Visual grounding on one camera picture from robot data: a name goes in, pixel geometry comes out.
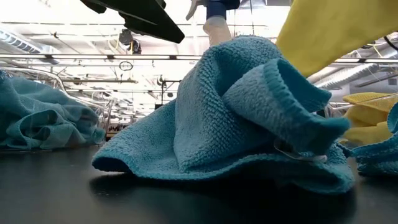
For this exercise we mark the yellow microfiber towel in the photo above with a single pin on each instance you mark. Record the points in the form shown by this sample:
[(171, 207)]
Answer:
[(326, 31), (367, 124)]

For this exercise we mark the clear plastic basket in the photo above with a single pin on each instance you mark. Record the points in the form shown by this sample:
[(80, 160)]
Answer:
[(105, 115), (332, 112)]

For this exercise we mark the blue microfiber towel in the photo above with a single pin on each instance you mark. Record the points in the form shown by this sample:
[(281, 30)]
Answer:
[(217, 124), (379, 155), (37, 118)]

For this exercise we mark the grey spray bottle blue head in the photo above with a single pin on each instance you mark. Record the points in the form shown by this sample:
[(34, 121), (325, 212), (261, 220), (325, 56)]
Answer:
[(217, 28)]

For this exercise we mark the long horizontal light bar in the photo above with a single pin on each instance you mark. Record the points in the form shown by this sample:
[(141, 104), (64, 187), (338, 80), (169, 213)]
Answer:
[(93, 57)]

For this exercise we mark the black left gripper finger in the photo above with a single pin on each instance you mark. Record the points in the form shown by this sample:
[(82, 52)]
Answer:
[(155, 29), (133, 4)]

